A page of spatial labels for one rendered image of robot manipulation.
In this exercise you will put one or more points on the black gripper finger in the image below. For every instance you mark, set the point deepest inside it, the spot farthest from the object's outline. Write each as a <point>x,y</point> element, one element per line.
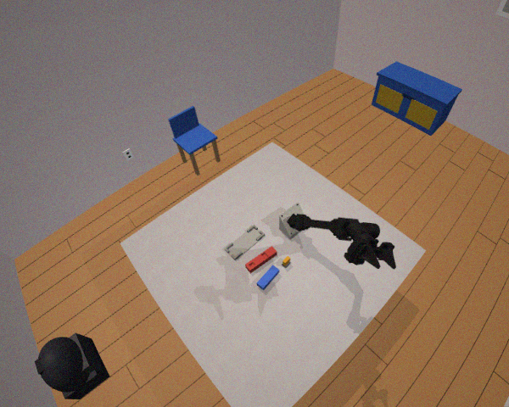
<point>388,257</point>
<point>368,255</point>

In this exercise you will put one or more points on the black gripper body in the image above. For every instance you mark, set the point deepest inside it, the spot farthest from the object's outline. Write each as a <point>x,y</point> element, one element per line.
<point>365,237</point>

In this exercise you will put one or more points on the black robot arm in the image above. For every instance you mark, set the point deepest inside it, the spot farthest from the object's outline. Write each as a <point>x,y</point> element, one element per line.
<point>341,228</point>

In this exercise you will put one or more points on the blue rectangular block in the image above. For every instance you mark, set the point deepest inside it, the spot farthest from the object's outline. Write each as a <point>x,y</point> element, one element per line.
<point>267,278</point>

